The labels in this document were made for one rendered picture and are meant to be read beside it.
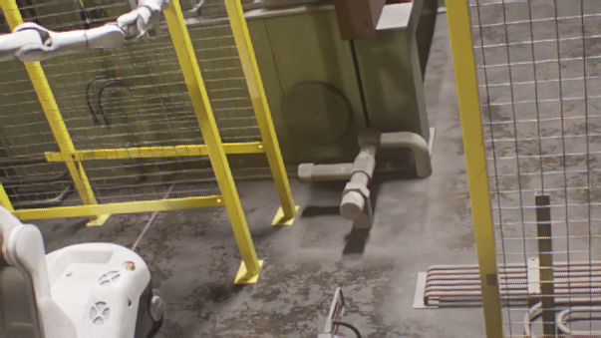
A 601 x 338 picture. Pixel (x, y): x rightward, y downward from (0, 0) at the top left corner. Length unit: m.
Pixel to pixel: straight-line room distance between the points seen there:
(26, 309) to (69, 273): 0.45
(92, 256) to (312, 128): 1.30
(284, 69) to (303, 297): 1.19
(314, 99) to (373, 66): 0.34
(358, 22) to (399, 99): 0.49
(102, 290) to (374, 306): 1.08
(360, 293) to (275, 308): 0.36
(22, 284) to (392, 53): 1.95
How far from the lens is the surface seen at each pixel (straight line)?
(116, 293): 3.11
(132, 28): 2.58
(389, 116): 3.88
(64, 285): 3.36
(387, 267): 3.36
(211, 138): 3.12
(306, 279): 3.39
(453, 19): 1.76
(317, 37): 3.75
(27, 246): 2.89
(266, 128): 3.52
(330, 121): 3.90
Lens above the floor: 2.11
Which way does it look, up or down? 30 degrees down
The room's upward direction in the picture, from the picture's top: 15 degrees counter-clockwise
